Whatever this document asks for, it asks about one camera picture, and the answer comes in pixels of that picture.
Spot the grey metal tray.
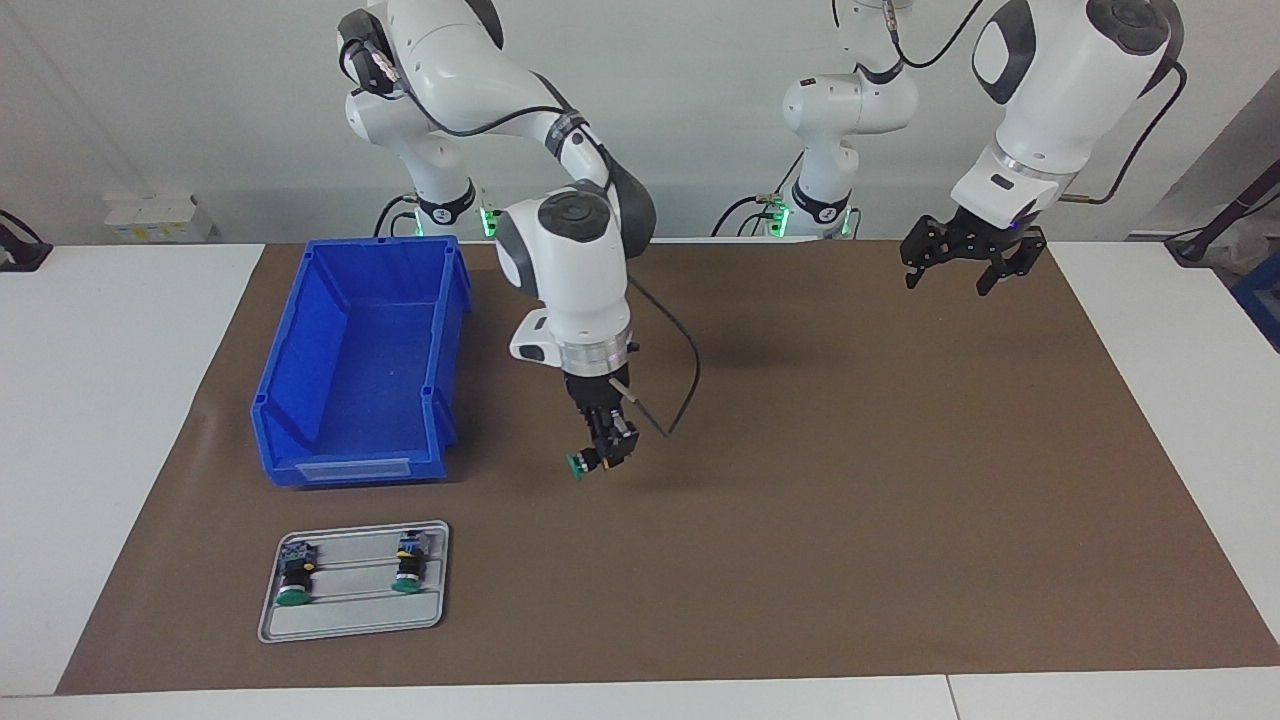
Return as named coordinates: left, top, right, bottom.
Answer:
left=258, top=520, right=451, bottom=644

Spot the blue crate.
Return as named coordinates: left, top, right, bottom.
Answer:
left=1232, top=250, right=1280, bottom=351

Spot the clear plastic bag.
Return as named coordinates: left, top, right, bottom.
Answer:
left=1218, top=205, right=1280, bottom=271

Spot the black clamp base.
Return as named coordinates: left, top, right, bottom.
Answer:
left=0, top=210, right=53, bottom=273

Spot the brown table mat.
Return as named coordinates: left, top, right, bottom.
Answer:
left=55, top=238, right=1280, bottom=696

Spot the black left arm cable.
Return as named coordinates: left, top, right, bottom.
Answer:
left=880, top=0, right=1188, bottom=206

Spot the blue plastic storage bin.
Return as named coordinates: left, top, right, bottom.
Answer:
left=250, top=236, right=473, bottom=488

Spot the black stand pole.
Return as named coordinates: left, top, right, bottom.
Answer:
left=1165, top=160, right=1280, bottom=266

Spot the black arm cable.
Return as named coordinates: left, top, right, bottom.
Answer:
left=880, top=0, right=1188, bottom=206
left=340, top=40, right=701, bottom=438

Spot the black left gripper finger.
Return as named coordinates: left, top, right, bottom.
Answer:
left=900, top=218, right=951, bottom=291
left=976, top=230, right=1048, bottom=297

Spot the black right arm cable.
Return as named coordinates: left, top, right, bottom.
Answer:
left=340, top=40, right=701, bottom=438

